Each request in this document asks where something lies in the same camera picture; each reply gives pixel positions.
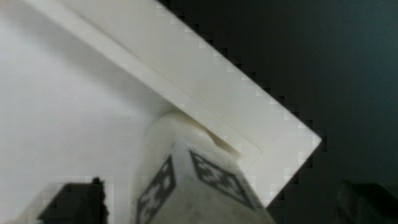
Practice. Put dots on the white table leg with tag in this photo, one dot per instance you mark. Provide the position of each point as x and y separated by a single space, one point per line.
190 189

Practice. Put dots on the white square tabletop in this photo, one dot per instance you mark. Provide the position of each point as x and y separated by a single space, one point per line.
105 65

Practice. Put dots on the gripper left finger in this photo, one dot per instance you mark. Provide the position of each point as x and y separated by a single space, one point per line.
76 206

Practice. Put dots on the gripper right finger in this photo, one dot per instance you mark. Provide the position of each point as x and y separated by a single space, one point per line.
366 203

